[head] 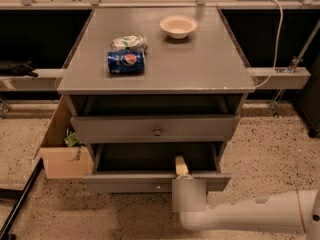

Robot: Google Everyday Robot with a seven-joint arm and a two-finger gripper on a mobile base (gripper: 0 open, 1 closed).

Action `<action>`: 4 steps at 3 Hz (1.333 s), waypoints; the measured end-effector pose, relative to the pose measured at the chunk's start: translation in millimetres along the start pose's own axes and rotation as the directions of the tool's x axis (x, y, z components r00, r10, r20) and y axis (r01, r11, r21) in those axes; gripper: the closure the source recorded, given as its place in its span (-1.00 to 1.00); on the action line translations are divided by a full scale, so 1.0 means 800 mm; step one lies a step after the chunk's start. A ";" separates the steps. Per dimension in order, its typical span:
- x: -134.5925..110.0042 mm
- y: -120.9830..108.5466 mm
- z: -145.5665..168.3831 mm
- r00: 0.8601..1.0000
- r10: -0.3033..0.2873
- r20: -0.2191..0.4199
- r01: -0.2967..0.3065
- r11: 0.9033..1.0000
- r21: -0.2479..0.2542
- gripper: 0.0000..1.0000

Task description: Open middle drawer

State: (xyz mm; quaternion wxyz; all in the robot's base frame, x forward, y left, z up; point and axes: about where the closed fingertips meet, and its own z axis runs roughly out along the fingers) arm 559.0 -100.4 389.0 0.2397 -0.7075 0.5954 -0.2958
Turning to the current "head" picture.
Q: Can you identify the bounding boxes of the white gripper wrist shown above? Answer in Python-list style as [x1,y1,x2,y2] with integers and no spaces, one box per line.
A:
[172,156,206,212]

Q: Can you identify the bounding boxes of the grey drawer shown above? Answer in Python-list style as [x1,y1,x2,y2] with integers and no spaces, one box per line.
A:
[70,115,240,144]
[84,142,230,193]

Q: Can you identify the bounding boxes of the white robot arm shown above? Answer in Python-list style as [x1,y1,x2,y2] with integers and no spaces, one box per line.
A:
[172,156,320,240]

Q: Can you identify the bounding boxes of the grey top drawer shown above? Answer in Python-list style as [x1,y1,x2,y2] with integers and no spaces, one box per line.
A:
[70,115,240,144]

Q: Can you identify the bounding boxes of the grey drawer cabinet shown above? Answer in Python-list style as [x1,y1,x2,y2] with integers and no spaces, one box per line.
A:
[58,7,254,193]

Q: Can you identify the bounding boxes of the green packet in box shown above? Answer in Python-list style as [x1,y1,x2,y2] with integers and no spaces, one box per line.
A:
[64,132,82,147]

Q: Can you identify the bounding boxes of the blue pepsi can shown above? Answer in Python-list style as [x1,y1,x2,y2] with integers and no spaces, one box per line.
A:
[107,50,145,74]

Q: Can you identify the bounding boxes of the brown cardboard box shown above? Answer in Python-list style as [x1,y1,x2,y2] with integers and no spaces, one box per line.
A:
[39,97,94,179]

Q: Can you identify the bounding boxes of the crushed green white can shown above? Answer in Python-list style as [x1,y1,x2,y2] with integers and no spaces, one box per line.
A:
[111,34,148,51]

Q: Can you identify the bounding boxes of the white paper bowl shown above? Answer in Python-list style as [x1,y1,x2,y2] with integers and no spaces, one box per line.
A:
[160,15,198,39]

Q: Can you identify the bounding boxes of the black metal floor bar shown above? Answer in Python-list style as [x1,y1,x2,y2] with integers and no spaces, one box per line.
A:
[0,159,44,240]

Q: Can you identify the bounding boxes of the white cable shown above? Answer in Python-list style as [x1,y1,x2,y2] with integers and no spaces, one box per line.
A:
[255,0,285,89]

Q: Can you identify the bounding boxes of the black object on rail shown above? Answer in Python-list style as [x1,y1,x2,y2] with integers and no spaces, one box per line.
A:
[0,61,38,77]

